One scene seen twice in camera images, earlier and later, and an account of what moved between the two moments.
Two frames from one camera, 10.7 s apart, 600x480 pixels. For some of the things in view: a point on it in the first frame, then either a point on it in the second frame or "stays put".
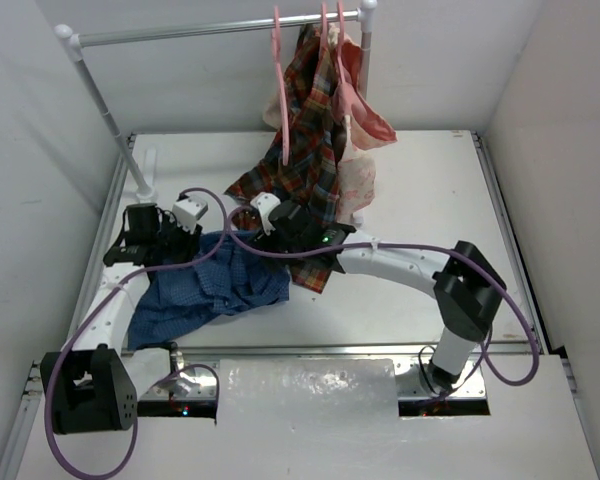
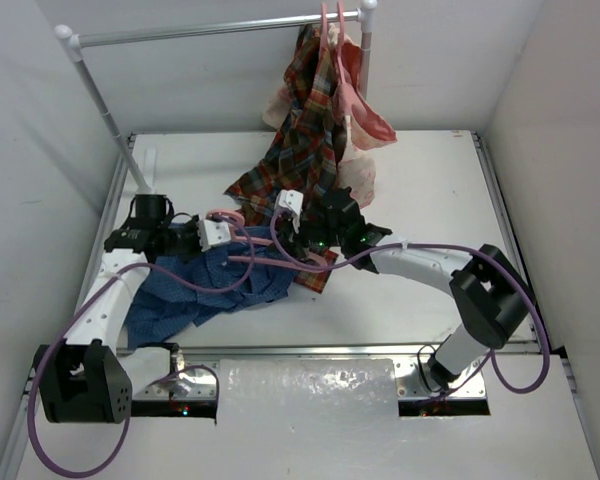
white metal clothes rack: [68, 37] stays put
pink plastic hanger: [276, 39] → [314, 262]
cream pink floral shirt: [365, 124] stays put
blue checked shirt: [233, 275] stays put
